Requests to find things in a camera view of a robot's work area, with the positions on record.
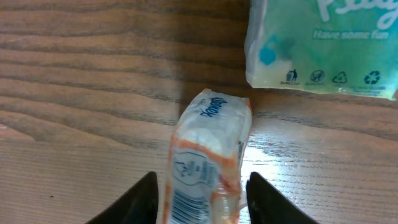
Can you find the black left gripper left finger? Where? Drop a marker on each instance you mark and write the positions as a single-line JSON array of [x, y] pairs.
[[138, 205]]

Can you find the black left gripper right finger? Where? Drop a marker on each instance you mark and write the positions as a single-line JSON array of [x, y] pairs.
[[267, 205]]

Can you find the orange white tissue pack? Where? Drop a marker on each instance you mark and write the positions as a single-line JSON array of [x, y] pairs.
[[203, 182]]

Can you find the teal tissue pack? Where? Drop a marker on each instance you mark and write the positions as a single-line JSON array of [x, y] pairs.
[[323, 46]]

